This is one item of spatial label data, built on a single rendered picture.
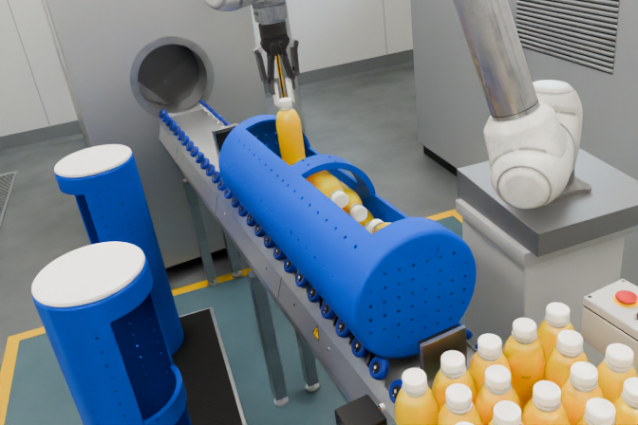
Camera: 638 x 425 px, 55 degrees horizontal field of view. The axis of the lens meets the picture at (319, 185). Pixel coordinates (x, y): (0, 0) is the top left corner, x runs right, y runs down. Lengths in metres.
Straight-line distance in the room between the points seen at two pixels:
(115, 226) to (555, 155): 1.59
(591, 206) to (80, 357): 1.29
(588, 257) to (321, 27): 5.02
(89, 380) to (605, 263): 1.33
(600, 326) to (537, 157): 0.35
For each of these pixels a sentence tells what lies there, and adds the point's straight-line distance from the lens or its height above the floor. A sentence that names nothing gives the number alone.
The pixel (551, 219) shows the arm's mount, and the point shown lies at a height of 1.06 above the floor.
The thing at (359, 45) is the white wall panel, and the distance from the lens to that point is 6.56.
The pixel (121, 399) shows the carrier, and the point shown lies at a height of 0.73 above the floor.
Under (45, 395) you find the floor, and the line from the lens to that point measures 3.05.
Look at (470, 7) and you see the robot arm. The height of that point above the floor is 1.58.
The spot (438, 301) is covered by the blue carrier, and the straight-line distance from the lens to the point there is 1.26.
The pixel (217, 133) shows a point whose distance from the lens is 2.26.
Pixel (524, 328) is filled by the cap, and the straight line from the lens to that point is 1.12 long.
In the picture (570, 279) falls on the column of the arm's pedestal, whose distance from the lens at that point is 1.68.
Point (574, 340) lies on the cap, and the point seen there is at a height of 1.12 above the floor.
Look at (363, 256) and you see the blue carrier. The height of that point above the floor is 1.20.
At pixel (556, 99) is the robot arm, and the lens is 1.51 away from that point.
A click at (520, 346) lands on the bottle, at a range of 1.13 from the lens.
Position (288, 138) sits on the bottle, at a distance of 1.77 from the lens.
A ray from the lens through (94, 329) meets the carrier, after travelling 1.58.
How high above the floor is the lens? 1.83
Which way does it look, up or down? 26 degrees down
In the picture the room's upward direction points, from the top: 8 degrees counter-clockwise
